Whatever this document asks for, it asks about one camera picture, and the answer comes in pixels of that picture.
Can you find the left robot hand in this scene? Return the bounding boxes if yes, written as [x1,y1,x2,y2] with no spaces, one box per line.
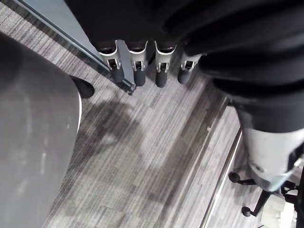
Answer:
[64,0,304,193]

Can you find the grey metal shelf unit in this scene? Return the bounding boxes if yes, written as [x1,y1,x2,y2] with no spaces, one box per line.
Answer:
[13,0,137,95]

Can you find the left robot foot dark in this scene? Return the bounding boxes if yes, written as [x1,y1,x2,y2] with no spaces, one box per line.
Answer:
[71,76,95,99]

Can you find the black office chair base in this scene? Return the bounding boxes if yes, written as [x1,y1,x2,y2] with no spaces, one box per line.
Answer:
[228,171,304,218]

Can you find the left robot leg silver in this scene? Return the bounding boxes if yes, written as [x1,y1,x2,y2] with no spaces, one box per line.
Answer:
[0,33,83,228]

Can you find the metal partition floor rail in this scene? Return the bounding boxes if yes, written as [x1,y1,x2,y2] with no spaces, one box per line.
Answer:
[199,97,244,228]

